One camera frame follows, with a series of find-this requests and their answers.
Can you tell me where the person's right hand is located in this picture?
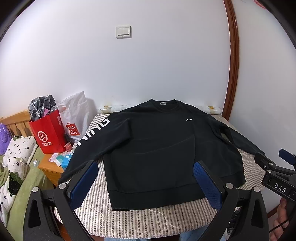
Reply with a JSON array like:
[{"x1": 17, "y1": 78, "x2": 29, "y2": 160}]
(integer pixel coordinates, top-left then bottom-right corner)
[{"x1": 269, "y1": 197, "x2": 289, "y2": 241}]

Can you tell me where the wooden nightstand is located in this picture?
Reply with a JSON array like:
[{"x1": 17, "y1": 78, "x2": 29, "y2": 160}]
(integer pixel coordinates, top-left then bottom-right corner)
[{"x1": 38, "y1": 154, "x2": 64, "y2": 187}]

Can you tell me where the purple plush item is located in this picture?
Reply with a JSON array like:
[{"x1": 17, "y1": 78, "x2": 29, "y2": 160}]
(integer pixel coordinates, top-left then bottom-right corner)
[{"x1": 0, "y1": 123, "x2": 11, "y2": 155}]

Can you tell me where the white Miniso plastic bag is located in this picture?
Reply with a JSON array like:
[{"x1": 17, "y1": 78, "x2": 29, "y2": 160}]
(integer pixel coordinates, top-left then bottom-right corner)
[{"x1": 58, "y1": 91, "x2": 94, "y2": 141}]

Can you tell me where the white wall light switch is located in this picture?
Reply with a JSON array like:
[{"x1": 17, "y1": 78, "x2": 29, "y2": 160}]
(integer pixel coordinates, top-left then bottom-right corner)
[{"x1": 116, "y1": 25, "x2": 132, "y2": 39}]

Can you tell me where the brown wooden door frame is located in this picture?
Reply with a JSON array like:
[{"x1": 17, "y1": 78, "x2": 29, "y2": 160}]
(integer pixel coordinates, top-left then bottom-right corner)
[{"x1": 222, "y1": 0, "x2": 240, "y2": 120}]

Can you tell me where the teal white small box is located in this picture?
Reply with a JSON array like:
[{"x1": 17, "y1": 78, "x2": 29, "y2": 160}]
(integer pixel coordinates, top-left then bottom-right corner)
[{"x1": 55, "y1": 154, "x2": 72, "y2": 170}]

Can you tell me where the wooden headboard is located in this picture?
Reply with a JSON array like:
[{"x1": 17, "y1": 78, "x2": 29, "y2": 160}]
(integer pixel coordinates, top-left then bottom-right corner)
[{"x1": 1, "y1": 110, "x2": 33, "y2": 137}]

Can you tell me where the black cable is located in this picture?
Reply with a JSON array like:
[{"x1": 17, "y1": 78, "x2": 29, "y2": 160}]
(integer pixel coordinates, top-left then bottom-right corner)
[{"x1": 225, "y1": 206, "x2": 242, "y2": 241}]

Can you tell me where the grey plaid clothing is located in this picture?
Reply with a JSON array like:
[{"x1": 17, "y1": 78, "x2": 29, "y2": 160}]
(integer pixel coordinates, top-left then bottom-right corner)
[{"x1": 28, "y1": 94, "x2": 58, "y2": 122}]

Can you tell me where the white black floral blanket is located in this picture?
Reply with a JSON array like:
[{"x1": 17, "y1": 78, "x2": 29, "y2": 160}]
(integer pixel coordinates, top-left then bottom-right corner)
[{"x1": 1, "y1": 136, "x2": 38, "y2": 226}]

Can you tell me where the pink white small packet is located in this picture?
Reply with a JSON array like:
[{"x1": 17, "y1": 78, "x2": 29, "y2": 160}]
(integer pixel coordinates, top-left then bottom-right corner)
[{"x1": 49, "y1": 153, "x2": 59, "y2": 162}]

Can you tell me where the green bed sheet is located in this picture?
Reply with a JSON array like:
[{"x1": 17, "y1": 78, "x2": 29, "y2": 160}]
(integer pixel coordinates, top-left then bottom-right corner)
[{"x1": 6, "y1": 147, "x2": 54, "y2": 240}]

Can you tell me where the pink tape roll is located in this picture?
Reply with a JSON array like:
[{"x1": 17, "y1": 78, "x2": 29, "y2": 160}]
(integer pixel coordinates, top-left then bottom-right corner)
[{"x1": 64, "y1": 142, "x2": 73, "y2": 152}]

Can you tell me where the red paper shopping bag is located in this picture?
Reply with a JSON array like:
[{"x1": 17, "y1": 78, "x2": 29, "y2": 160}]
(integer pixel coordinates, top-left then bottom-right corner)
[{"x1": 29, "y1": 110, "x2": 66, "y2": 154}]

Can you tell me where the black sweatshirt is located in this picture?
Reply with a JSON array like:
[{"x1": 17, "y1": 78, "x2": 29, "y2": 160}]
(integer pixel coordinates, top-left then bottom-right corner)
[{"x1": 60, "y1": 100, "x2": 260, "y2": 211}]

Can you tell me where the striped quilted mattress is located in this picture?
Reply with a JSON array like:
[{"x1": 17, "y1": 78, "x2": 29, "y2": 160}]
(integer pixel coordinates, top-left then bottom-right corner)
[{"x1": 61, "y1": 103, "x2": 261, "y2": 238}]

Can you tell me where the white patterned rolled mat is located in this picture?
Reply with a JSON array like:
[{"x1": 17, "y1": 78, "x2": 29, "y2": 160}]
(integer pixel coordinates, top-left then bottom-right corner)
[{"x1": 97, "y1": 103, "x2": 222, "y2": 115}]

